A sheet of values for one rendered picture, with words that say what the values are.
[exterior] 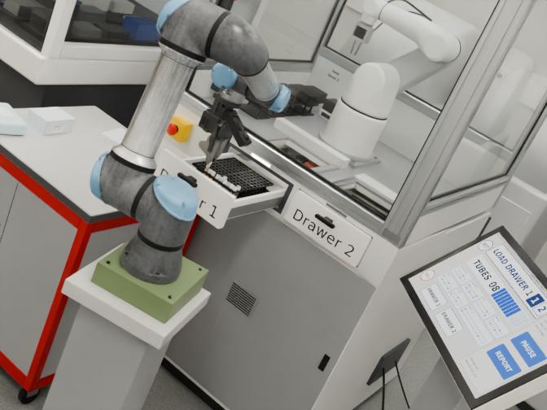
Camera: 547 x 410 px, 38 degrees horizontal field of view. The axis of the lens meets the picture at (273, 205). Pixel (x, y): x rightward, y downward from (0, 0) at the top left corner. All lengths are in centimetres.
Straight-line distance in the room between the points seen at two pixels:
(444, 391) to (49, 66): 172
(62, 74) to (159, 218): 121
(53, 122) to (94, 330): 86
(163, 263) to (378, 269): 79
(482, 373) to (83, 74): 185
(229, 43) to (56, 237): 89
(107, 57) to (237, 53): 132
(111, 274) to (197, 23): 62
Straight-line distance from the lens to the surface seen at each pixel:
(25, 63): 294
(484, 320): 195
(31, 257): 249
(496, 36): 226
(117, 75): 316
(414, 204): 236
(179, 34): 183
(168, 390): 299
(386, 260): 242
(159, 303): 189
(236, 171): 253
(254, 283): 268
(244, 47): 181
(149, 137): 188
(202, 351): 289
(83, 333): 203
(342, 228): 245
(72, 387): 212
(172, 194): 184
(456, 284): 207
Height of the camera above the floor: 180
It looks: 22 degrees down
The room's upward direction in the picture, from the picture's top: 24 degrees clockwise
